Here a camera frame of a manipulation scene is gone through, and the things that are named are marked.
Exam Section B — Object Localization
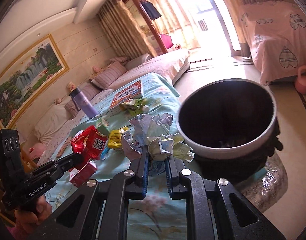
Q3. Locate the white blue paper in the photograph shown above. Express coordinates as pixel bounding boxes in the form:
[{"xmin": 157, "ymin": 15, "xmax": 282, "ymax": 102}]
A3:
[{"xmin": 121, "ymin": 113, "xmax": 194, "ymax": 163}]

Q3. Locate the red snack wrapper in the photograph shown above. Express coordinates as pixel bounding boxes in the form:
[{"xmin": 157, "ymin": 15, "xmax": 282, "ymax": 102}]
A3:
[{"xmin": 70, "ymin": 125, "xmax": 108, "ymax": 170}]

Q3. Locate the green milk carton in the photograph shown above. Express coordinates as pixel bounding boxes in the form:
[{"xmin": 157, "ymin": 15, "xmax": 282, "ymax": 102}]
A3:
[{"xmin": 95, "ymin": 116, "xmax": 110, "ymax": 137}]

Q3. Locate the white round trash bin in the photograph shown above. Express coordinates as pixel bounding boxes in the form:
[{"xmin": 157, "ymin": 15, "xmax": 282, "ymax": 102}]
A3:
[{"xmin": 176, "ymin": 79, "xmax": 283, "ymax": 183}]

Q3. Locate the person's left hand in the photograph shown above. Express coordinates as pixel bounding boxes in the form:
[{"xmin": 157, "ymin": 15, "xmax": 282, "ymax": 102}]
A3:
[{"xmin": 14, "ymin": 195, "xmax": 52, "ymax": 233}]

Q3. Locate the light blue floral tablecloth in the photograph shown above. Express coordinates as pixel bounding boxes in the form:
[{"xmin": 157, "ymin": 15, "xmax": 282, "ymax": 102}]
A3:
[{"xmin": 42, "ymin": 73, "xmax": 194, "ymax": 239}]

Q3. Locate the yellow snack bag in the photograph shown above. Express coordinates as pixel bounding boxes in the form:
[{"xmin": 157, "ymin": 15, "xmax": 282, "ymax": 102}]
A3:
[{"xmin": 107, "ymin": 126, "xmax": 128, "ymax": 150}]

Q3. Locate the small white bottle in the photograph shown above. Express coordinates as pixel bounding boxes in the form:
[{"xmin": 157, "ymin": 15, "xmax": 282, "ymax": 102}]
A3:
[{"xmin": 142, "ymin": 105, "xmax": 150, "ymax": 113}]

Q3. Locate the green snack wrapper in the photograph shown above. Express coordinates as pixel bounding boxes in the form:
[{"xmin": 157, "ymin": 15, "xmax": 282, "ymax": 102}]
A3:
[{"xmin": 119, "ymin": 98, "xmax": 148, "ymax": 117}]

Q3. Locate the wooden ruler stick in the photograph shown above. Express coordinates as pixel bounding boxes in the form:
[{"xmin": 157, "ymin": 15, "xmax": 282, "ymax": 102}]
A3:
[{"xmin": 56, "ymin": 137, "xmax": 72, "ymax": 159}]

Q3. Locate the red white cardboard box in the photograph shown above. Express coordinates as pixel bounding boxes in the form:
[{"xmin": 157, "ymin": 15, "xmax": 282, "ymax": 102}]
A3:
[{"xmin": 69, "ymin": 160, "xmax": 97, "ymax": 187}]

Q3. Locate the red white picture book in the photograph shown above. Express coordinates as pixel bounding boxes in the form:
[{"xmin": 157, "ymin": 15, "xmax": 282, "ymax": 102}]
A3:
[{"xmin": 109, "ymin": 80, "xmax": 143, "ymax": 109}]

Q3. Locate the striped pink pillow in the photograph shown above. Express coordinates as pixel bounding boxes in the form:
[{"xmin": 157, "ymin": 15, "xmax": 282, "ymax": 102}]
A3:
[{"xmin": 91, "ymin": 62, "xmax": 127, "ymax": 89}]

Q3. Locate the purple thermos bottle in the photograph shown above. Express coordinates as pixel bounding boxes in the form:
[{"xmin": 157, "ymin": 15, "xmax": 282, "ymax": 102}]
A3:
[{"xmin": 69, "ymin": 87, "xmax": 98, "ymax": 119}]

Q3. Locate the pink covered sofa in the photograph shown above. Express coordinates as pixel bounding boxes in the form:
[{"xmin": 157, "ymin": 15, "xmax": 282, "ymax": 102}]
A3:
[{"xmin": 108, "ymin": 49, "xmax": 190, "ymax": 90}]

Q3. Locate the framed landscape painting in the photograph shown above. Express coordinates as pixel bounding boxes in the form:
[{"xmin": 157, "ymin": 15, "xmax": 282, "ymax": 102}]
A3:
[{"xmin": 0, "ymin": 34, "xmax": 69, "ymax": 129}]

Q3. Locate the beige curtain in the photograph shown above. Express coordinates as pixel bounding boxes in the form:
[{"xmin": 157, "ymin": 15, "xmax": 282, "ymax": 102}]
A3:
[{"xmin": 97, "ymin": 0, "xmax": 157, "ymax": 59}]

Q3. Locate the pink kettlebell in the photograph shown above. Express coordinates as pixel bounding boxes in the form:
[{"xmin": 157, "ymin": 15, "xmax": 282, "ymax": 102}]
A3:
[{"xmin": 295, "ymin": 65, "xmax": 306, "ymax": 95}]

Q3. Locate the pink heart-print covered furniture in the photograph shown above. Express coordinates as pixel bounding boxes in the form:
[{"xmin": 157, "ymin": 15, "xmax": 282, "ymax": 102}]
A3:
[{"xmin": 239, "ymin": 1, "xmax": 306, "ymax": 85}]

